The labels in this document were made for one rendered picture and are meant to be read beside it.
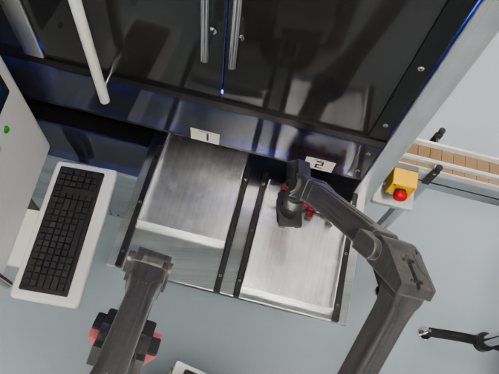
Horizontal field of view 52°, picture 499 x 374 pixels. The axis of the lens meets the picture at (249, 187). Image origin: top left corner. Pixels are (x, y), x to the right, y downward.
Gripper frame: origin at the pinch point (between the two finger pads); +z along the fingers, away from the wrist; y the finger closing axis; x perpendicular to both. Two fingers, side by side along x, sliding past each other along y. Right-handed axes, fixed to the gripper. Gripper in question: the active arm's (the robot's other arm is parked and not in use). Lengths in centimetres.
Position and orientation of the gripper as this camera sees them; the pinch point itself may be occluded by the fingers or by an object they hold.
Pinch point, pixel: (284, 220)
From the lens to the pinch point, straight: 150.5
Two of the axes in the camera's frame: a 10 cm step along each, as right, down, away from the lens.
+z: -0.9, 4.0, 9.1
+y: -0.1, -9.1, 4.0
